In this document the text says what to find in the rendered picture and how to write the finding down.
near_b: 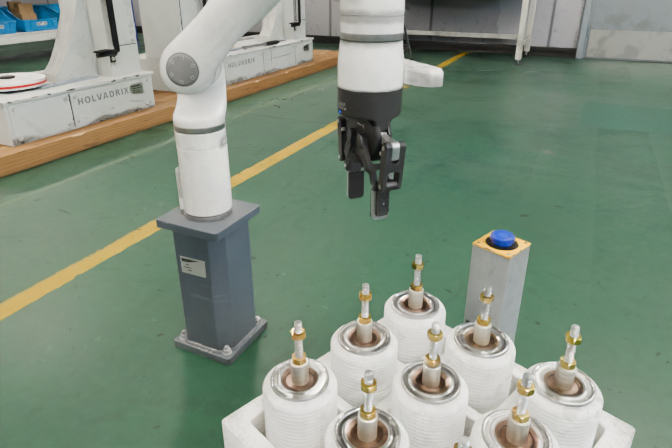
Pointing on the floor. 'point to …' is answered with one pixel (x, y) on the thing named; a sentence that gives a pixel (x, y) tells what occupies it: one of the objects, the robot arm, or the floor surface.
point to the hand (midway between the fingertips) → (366, 197)
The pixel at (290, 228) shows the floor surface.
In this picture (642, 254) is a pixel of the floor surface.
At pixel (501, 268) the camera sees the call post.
